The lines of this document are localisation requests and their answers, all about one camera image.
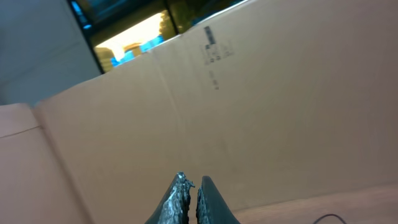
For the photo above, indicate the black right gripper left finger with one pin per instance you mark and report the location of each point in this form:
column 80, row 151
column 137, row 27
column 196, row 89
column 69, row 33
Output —
column 175, row 204

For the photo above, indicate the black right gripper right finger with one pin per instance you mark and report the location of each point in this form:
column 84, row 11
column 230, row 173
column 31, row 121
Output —
column 211, row 207

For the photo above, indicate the cardboard backdrop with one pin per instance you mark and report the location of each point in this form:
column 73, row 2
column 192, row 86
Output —
column 289, row 106

